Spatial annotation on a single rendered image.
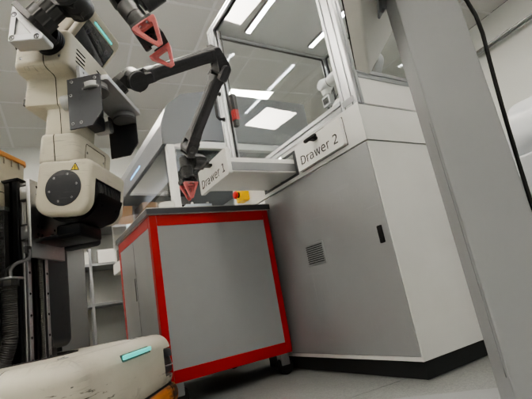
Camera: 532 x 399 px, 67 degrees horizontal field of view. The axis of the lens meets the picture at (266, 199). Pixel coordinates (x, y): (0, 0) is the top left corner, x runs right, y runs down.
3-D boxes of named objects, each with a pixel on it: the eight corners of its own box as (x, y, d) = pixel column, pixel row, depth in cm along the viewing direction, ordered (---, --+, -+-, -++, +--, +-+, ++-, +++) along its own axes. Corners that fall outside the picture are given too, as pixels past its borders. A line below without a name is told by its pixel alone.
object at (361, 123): (366, 138, 138) (356, 100, 142) (236, 215, 221) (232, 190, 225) (508, 150, 189) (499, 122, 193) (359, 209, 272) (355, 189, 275)
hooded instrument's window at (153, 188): (172, 215, 240) (164, 146, 250) (115, 264, 385) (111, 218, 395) (320, 208, 300) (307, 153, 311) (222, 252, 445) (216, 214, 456)
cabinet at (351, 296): (431, 384, 118) (368, 137, 137) (260, 367, 202) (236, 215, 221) (571, 323, 169) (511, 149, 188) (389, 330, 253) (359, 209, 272)
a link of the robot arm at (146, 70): (215, 39, 174) (227, 43, 167) (222, 70, 182) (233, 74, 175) (117, 69, 156) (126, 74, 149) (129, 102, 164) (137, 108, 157)
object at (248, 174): (230, 171, 156) (228, 156, 158) (206, 191, 177) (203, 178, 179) (310, 172, 178) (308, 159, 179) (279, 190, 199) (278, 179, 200)
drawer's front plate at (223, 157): (229, 172, 154) (224, 146, 156) (201, 195, 177) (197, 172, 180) (233, 172, 155) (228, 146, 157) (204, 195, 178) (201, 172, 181)
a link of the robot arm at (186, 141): (211, 58, 177) (223, 63, 169) (221, 63, 181) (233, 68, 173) (176, 147, 186) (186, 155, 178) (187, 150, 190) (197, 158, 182)
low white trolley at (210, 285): (168, 414, 140) (146, 207, 158) (128, 396, 191) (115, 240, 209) (300, 372, 171) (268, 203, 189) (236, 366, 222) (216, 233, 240)
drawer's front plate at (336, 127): (344, 144, 145) (337, 116, 148) (298, 172, 169) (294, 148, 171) (347, 144, 146) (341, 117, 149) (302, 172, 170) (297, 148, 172)
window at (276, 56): (342, 101, 151) (294, -96, 173) (240, 178, 220) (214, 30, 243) (343, 101, 151) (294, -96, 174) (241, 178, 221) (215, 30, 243)
